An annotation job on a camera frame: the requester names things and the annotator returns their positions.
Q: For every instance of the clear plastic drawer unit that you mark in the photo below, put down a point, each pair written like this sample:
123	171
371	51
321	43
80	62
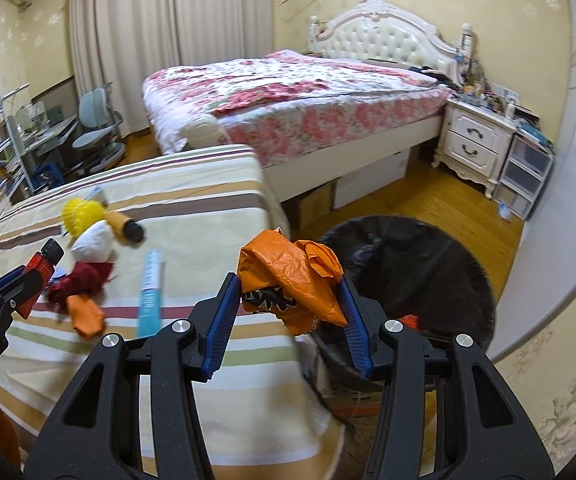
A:
523	165

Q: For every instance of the trash bin with black bag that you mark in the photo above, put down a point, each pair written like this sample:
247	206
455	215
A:
418	270

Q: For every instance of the white wardrobe door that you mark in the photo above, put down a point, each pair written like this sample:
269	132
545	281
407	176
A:
558	160

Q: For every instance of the glass desk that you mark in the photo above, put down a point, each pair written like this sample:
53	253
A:
48	132

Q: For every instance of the beige curtains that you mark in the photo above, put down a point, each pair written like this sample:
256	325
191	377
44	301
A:
133	35

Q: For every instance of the brown cardboard box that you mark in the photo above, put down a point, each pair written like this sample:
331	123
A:
313	205

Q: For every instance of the small plain orange wrapper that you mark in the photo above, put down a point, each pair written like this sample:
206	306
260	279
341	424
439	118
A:
85	317

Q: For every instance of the dark red wrapper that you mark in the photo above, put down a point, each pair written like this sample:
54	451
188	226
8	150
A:
85	277

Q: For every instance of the crumpled clear plastic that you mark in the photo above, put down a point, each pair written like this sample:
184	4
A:
505	211

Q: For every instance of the white nightstand with drawers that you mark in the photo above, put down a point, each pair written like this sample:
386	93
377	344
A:
473	135

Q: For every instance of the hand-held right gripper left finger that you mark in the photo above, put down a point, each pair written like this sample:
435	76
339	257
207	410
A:
223	320

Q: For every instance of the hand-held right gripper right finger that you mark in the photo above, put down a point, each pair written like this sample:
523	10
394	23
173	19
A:
354	322

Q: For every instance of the white storage box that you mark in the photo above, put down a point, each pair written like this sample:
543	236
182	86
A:
378	175

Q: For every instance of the white tufted headboard bed frame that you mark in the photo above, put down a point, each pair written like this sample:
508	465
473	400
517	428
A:
383	40

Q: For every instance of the nightstand clutter pile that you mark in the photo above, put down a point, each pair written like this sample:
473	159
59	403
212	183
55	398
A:
483	90

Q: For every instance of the striped blanket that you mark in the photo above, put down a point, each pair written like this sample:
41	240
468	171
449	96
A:
193	185

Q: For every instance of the red tube with black cap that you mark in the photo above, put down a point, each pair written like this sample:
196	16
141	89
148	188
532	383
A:
38	265

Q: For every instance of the blue plastic crate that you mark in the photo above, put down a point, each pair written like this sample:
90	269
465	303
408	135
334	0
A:
48	176

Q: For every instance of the white paper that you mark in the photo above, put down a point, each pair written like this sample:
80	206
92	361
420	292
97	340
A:
93	245

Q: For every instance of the floral pink bedspread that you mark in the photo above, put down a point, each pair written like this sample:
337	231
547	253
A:
293	100

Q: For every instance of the light blue desk chair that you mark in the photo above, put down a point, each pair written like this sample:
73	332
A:
98	110

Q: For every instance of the pile of books and papers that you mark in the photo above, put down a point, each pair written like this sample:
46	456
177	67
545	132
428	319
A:
535	130

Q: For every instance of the yellow paper cupcake liner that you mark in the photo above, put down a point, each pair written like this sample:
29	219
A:
82	215

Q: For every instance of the orange printed plastic wrapper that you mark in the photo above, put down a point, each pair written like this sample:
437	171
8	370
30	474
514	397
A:
288	270

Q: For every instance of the yellow bottle with black cap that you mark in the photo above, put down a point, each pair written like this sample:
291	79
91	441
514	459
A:
118	221

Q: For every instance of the blue and white tube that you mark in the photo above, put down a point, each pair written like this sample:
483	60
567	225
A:
150	290

